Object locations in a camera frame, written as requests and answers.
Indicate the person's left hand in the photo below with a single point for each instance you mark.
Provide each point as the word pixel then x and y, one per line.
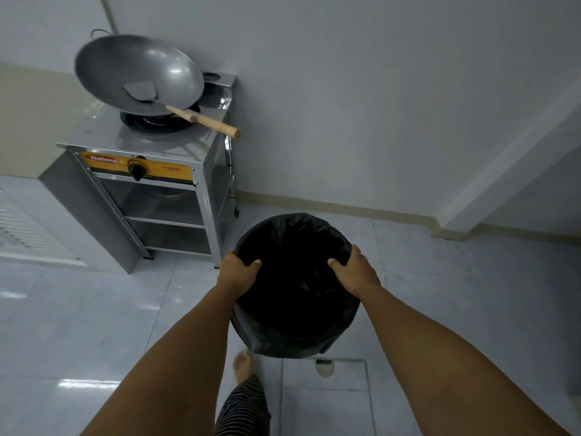
pixel 232 273

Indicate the person's right hand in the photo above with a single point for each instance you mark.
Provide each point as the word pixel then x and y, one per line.
pixel 356 274

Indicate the person's left thumb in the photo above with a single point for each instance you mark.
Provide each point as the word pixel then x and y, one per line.
pixel 252 269

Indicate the person's right thumb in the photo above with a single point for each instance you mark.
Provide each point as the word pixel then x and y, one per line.
pixel 337 268

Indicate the black trash bin with bag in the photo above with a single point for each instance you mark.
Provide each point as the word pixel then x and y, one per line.
pixel 295 286

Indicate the person's right forearm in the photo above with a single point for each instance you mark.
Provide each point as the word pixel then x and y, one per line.
pixel 435 358

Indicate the person's left forearm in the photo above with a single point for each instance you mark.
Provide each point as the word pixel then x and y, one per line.
pixel 177 358

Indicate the person's left foot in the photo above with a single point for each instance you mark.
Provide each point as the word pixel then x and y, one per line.
pixel 242 365

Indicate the stainless steel gas stove stand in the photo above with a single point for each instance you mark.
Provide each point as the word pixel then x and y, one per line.
pixel 154 177

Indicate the person's left leg striped trousers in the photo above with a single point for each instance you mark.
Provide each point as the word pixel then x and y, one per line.
pixel 243 410

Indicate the black stove control knob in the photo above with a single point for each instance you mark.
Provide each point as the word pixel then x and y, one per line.
pixel 136 168

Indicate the large grey metal wok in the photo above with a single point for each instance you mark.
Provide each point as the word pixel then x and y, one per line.
pixel 140 74

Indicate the white louvered cabinet door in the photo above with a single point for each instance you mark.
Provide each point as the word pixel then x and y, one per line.
pixel 27 224

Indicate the square floor hatch with frame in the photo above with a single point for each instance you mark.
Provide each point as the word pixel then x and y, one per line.
pixel 324 390

